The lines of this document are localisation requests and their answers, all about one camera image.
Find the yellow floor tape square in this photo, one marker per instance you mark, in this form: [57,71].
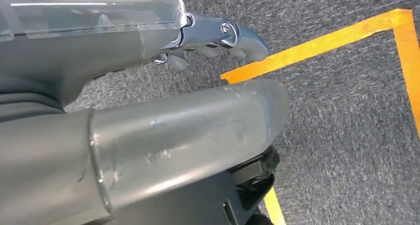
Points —
[311,46]

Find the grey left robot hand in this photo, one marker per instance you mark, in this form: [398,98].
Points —
[164,135]

